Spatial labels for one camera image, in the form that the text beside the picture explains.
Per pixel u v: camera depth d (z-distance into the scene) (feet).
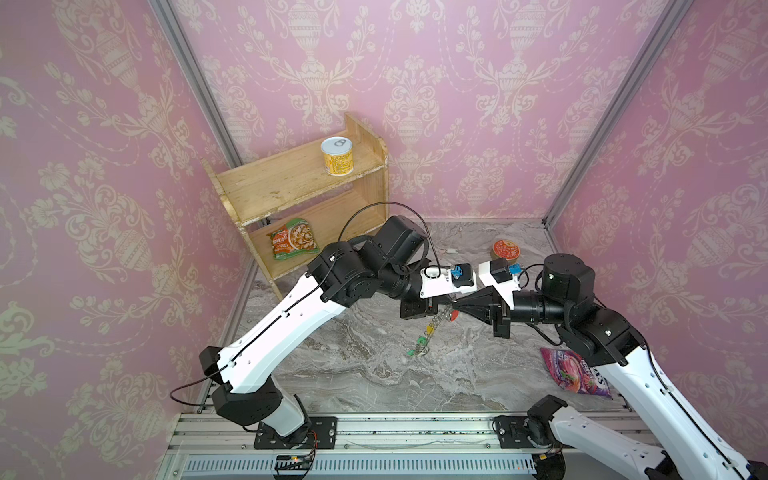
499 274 1.55
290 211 3.12
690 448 1.23
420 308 1.61
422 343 2.29
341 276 1.27
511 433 2.40
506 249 3.56
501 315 1.65
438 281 1.52
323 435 2.45
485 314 1.77
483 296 1.78
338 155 2.25
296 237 2.80
